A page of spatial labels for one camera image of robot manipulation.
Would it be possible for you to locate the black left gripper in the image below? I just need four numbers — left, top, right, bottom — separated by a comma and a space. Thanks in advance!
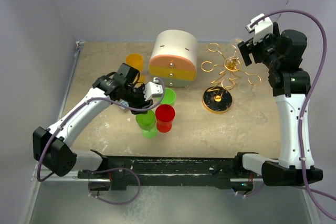
122, 83, 153, 115

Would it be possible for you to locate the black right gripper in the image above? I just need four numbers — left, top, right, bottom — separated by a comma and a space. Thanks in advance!
239, 27, 282, 69

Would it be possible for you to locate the clear round wine glass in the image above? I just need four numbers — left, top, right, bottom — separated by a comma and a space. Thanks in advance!
230, 38, 243, 50

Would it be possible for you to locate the green goblet front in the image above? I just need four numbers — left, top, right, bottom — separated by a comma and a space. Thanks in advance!
135, 110, 158, 138

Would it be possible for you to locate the green goblet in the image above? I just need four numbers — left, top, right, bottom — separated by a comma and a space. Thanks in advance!
135, 110, 158, 138
160, 88, 176, 106

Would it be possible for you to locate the red plastic goblet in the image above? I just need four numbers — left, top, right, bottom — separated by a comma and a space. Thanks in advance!
155, 104, 175, 133

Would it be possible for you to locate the clear ribbed flute glass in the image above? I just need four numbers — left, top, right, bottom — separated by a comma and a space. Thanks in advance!
238, 83, 253, 93

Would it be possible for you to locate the gold wine glass rack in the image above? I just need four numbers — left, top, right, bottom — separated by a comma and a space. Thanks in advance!
201, 42, 261, 114

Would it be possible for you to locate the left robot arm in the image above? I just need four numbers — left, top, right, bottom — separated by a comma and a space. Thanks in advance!
33, 63, 153, 182

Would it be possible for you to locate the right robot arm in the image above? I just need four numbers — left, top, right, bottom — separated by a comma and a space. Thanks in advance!
233, 22, 323, 186

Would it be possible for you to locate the blue treehouse paperback book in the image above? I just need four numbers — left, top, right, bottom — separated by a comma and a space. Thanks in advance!
118, 99, 129, 113

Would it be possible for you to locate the yellow plastic goblet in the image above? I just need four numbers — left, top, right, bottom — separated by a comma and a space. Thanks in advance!
125, 54, 145, 82

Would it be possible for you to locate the green goblet near cabinet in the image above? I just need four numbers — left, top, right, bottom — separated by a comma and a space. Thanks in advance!
160, 88, 176, 106

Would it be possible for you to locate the white round drawer cabinet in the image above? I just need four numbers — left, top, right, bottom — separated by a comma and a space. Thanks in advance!
148, 29, 198, 88

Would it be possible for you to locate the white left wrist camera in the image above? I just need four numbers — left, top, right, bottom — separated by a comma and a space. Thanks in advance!
143, 77, 163, 101

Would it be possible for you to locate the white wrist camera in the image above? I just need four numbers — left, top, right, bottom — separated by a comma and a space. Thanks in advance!
246, 13, 273, 45
143, 77, 163, 101

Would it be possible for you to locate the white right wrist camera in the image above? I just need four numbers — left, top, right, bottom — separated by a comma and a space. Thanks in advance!
246, 13, 273, 45

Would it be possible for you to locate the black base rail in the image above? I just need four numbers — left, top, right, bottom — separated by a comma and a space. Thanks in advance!
78, 156, 261, 190

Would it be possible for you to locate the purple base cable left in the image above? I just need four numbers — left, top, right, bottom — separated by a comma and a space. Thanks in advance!
88, 166, 143, 205

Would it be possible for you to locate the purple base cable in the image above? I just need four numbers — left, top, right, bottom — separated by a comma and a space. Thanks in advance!
88, 166, 143, 205
235, 179, 266, 198

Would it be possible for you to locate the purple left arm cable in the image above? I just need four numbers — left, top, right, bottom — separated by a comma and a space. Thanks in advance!
36, 78, 166, 183

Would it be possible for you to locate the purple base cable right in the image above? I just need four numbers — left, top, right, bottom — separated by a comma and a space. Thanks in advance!
235, 179, 266, 198

